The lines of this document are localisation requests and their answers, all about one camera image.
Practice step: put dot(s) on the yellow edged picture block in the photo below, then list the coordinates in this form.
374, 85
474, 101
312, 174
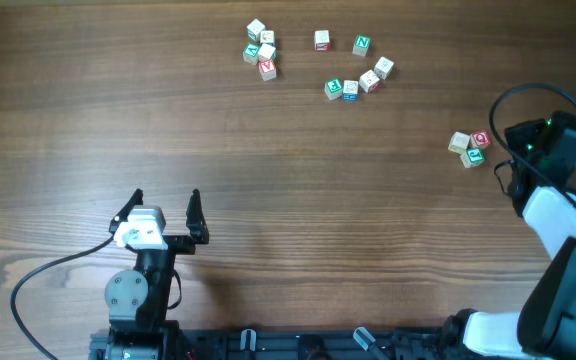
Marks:
383, 67

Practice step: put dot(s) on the block with blue side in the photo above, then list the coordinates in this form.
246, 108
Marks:
267, 37

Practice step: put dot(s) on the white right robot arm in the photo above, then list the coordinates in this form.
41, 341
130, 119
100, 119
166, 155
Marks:
545, 328

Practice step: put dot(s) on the red V letter block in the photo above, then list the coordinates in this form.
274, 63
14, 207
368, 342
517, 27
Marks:
267, 69

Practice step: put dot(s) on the yellow side picture block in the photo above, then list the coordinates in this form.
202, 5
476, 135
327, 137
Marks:
459, 143

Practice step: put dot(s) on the green Z side block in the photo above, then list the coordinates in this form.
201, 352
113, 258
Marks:
267, 52

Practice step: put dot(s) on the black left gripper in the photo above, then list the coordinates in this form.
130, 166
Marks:
177, 242

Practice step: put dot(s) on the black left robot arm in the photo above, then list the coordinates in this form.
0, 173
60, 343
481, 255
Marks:
138, 299

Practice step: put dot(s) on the green N letter block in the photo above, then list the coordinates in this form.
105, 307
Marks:
361, 45

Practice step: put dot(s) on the block with red side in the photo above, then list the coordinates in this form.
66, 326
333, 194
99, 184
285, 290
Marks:
322, 40

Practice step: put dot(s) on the green J letter block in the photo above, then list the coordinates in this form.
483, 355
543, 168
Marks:
472, 157

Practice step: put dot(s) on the green E letter block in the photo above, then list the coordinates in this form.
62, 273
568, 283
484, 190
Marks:
333, 88

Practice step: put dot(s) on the snail picture blue block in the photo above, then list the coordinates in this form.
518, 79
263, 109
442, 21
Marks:
350, 90

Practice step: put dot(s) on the plain top far-left block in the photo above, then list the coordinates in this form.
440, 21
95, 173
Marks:
254, 30

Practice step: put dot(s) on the red letter wooden block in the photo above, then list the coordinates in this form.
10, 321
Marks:
480, 139

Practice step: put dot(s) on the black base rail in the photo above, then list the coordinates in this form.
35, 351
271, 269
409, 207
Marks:
413, 343

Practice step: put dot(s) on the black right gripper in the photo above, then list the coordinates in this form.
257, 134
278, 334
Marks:
523, 135

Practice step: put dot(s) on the green A letter block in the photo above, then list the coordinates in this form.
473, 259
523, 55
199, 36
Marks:
250, 53

